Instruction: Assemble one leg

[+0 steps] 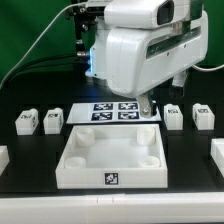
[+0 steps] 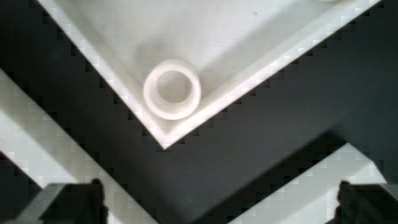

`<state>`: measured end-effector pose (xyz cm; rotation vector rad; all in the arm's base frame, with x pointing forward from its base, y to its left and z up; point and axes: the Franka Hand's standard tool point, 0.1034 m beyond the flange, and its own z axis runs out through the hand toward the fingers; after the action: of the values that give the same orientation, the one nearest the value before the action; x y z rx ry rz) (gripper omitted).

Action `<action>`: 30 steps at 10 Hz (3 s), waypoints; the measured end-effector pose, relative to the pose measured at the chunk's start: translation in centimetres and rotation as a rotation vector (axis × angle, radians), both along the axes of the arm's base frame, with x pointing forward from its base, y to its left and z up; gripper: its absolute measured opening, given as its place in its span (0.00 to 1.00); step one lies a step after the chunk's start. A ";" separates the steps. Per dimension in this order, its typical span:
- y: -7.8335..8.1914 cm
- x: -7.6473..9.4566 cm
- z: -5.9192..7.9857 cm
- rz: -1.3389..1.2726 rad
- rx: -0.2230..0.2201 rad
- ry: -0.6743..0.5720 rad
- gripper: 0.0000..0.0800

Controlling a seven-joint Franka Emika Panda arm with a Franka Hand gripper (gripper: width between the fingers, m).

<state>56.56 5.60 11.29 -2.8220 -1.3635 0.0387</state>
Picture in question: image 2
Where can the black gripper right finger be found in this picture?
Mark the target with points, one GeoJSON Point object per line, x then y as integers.
{"type": "Point", "coordinates": [366, 204]}

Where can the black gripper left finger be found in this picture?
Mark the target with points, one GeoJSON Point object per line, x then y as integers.
{"type": "Point", "coordinates": [67, 204]}

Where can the white square tabletop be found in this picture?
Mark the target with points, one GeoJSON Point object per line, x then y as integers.
{"type": "Point", "coordinates": [234, 38]}

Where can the white fence rail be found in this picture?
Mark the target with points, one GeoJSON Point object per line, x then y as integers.
{"type": "Point", "coordinates": [53, 161]}

